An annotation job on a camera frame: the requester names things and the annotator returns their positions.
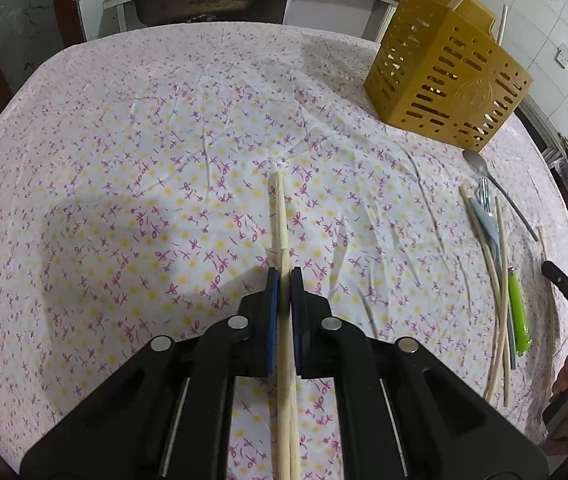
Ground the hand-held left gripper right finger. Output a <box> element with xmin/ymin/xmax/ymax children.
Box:
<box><xmin>289</xmin><ymin>267</ymin><xmax>550</xmax><ymax>480</ymax></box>

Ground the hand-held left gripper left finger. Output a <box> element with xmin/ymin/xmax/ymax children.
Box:
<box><xmin>18</xmin><ymin>267</ymin><xmax>282</xmax><ymax>480</ymax></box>

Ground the blue-handled fork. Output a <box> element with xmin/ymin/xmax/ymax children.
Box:
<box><xmin>469</xmin><ymin>177</ymin><xmax>517</xmax><ymax>372</ymax></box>

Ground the metal spoon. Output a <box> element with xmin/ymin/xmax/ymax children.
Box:
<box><xmin>462</xmin><ymin>148</ymin><xmax>539</xmax><ymax>242</ymax></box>

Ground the yellow slotted utensil holder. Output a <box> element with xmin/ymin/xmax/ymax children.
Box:
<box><xmin>363</xmin><ymin>0</ymin><xmax>535</xmax><ymax>153</ymax></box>

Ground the floral tablecloth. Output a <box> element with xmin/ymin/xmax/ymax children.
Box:
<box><xmin>0</xmin><ymin>22</ymin><xmax>568</xmax><ymax>480</ymax></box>

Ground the brown-framed glass door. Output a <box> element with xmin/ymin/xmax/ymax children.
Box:
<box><xmin>0</xmin><ymin>0</ymin><xmax>87</xmax><ymax>106</ymax></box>

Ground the green-handled utensil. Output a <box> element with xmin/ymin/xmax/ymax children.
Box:
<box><xmin>506</xmin><ymin>266</ymin><xmax>533</xmax><ymax>353</ymax></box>

